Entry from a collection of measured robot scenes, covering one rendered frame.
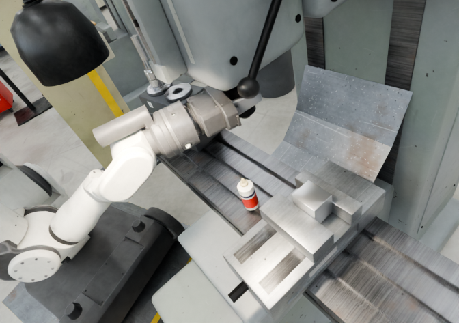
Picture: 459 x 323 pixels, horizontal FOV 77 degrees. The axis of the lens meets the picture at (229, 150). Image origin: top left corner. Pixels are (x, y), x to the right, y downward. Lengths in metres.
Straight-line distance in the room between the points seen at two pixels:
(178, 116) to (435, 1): 0.53
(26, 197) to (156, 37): 0.74
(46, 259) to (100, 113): 1.79
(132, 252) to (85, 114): 1.30
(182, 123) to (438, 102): 0.58
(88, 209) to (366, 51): 0.72
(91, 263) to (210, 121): 1.01
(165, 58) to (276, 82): 2.24
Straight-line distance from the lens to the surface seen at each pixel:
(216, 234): 0.86
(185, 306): 0.95
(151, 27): 0.43
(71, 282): 1.41
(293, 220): 0.61
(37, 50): 0.30
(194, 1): 0.37
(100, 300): 1.25
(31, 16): 0.31
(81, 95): 2.27
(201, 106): 0.53
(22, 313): 1.76
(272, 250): 0.63
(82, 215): 0.60
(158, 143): 0.51
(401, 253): 0.72
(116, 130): 0.51
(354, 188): 0.70
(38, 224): 0.66
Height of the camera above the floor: 1.53
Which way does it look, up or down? 42 degrees down
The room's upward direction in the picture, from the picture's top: 20 degrees counter-clockwise
